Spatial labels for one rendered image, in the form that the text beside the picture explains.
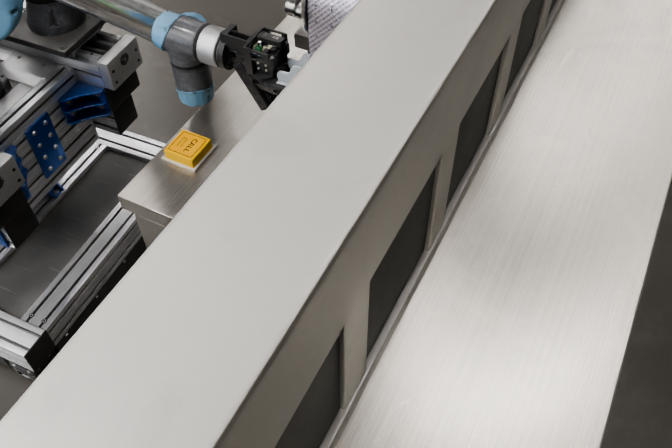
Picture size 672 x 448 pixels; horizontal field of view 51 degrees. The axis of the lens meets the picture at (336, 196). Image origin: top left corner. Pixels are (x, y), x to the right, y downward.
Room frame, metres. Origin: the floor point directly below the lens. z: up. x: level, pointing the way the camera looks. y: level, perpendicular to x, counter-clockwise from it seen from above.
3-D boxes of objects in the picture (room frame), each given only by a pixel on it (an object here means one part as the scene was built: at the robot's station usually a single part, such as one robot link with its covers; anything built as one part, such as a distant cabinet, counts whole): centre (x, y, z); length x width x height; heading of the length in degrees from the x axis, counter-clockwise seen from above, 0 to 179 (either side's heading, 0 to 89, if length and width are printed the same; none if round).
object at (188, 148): (1.01, 0.30, 0.91); 0.07 x 0.07 x 0.02; 62
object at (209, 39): (1.09, 0.22, 1.11); 0.08 x 0.05 x 0.08; 152
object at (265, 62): (1.05, 0.15, 1.12); 0.12 x 0.08 x 0.09; 62
